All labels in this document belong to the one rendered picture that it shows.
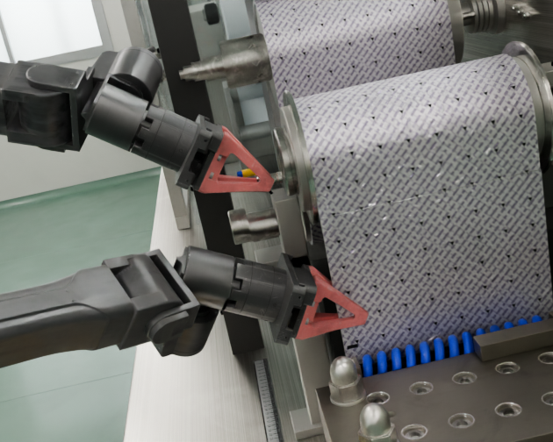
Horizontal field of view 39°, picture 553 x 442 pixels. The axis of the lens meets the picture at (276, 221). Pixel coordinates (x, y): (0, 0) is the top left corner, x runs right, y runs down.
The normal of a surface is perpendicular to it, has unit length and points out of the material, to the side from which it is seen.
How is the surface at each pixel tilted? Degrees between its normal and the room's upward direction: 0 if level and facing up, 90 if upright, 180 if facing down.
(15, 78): 30
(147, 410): 0
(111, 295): 39
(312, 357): 90
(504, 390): 0
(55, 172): 90
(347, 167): 90
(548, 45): 90
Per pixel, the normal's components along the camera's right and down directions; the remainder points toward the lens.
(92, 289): 0.40, -0.73
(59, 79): 0.12, -0.73
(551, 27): -0.98, 0.22
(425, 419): -0.19, -0.93
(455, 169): 0.11, 0.29
